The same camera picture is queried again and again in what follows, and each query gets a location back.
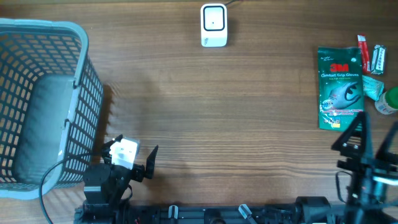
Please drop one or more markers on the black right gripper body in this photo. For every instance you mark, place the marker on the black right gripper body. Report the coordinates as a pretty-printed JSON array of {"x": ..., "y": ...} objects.
[{"x": 369, "y": 167}]

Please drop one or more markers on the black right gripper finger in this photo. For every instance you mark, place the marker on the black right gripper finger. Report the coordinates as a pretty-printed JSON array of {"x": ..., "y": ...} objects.
[
  {"x": 383, "y": 153},
  {"x": 355, "y": 141}
]

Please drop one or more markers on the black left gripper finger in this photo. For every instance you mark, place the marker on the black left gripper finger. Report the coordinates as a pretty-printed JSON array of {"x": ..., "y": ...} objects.
[
  {"x": 106, "y": 148},
  {"x": 150, "y": 163}
]

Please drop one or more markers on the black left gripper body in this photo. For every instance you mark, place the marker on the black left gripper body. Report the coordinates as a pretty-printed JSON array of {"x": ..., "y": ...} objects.
[{"x": 137, "y": 173}]

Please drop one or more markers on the green lid jar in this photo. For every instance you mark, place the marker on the green lid jar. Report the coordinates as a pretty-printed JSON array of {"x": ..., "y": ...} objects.
[{"x": 387, "y": 103}]

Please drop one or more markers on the light green wipes pack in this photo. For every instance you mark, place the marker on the light green wipes pack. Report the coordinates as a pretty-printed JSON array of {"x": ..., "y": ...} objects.
[{"x": 372, "y": 88}]

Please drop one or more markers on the green 3M gloves packet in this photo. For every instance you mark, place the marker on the green 3M gloves packet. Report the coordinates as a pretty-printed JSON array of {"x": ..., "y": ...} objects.
[{"x": 340, "y": 85}]

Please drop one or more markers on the green white gum pack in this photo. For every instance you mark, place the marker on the green white gum pack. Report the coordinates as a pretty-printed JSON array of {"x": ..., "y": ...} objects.
[{"x": 378, "y": 60}]

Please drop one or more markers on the red coffee stick sachet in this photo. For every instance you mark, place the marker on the red coffee stick sachet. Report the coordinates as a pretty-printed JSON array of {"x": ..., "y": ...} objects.
[{"x": 362, "y": 44}]

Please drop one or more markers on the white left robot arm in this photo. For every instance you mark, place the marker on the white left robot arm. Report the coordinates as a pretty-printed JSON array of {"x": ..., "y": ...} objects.
[{"x": 106, "y": 183}]

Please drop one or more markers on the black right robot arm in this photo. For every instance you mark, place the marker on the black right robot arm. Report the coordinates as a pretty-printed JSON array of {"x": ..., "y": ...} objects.
[{"x": 355, "y": 208}]

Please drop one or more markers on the white barcode scanner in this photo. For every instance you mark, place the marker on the white barcode scanner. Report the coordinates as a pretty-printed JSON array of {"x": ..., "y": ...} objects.
[{"x": 214, "y": 25}]

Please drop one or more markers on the grey plastic basket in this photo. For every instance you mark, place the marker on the grey plastic basket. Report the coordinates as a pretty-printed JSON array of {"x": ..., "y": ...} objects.
[{"x": 51, "y": 100}]

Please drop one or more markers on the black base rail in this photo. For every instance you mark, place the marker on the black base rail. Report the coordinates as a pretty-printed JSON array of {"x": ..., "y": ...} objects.
[{"x": 192, "y": 214}]

